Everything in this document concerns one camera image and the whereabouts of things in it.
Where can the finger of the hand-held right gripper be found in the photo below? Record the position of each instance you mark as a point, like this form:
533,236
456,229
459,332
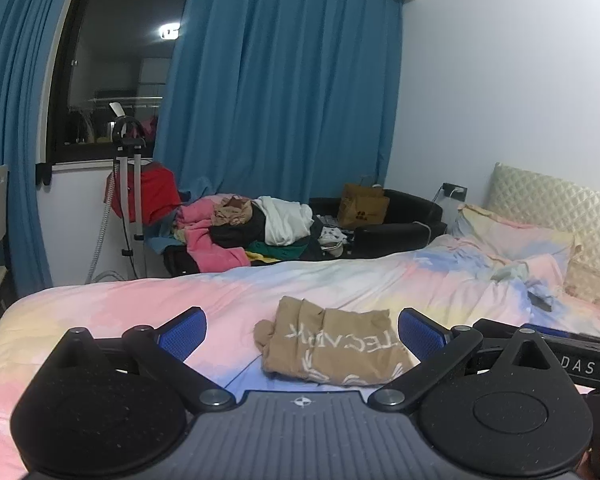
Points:
555,330

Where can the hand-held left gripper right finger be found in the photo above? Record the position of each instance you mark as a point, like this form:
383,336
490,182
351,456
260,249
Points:
422,335

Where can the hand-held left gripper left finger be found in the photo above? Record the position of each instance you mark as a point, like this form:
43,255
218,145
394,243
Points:
182,332

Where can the tan hoodie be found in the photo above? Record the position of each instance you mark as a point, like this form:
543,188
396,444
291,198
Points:
340,345

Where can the dark phone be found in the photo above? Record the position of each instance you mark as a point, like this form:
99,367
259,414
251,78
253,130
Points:
541,301

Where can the pastel tie-dye duvet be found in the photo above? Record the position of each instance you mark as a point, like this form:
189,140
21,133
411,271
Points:
130,300

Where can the beige lace pillow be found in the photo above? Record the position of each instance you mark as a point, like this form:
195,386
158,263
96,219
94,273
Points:
595,280

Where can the pink garment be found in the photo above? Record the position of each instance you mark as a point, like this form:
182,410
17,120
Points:
205,247

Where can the pastel tie-dye pillow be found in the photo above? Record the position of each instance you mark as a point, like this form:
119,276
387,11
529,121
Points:
515,235

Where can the black sofa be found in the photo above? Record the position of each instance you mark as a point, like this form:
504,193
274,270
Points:
400,232

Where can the black garment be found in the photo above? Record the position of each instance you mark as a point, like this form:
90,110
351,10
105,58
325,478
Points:
235,237

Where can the green garment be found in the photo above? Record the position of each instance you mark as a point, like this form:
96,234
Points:
280,251

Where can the beige garment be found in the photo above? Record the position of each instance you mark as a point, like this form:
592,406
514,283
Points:
232,212

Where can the white patterned cloth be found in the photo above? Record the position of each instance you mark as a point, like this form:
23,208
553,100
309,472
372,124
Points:
332,234

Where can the cream quilted headboard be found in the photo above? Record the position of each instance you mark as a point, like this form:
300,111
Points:
545,195

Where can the brown paper bag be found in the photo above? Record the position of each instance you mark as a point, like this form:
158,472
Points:
362,207

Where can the red garment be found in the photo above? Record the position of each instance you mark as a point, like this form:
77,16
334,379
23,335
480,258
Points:
155,192

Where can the blue garment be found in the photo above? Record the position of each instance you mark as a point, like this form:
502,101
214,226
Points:
195,187

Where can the white garment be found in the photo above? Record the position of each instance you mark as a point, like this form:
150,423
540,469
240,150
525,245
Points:
285,220

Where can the blue curtain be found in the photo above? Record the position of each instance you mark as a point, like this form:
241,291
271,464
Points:
15,110
280,85

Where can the dark framed window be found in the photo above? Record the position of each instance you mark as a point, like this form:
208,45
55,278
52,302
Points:
115,60

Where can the wall outlet with charger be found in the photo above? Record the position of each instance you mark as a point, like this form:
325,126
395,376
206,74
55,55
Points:
454,191

